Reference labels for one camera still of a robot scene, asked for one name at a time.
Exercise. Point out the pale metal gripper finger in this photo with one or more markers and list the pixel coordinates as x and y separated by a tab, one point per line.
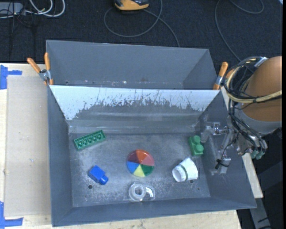
225	162
215	129

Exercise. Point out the green two-stud toy block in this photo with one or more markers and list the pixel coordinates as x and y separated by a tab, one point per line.
195	146

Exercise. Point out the white plastic cup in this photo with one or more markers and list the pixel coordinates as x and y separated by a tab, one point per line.
186	170

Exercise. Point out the multicoloured round disc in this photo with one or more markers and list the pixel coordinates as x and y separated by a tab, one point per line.
140	163

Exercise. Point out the grey metal bin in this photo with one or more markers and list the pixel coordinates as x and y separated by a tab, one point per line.
123	63

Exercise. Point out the blue toy block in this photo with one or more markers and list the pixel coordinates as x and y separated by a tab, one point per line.
98	174

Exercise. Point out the green flat block with holes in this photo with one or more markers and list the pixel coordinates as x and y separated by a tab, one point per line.
89	140

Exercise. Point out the pale wood flat board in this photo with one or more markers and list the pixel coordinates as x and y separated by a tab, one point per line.
25	139

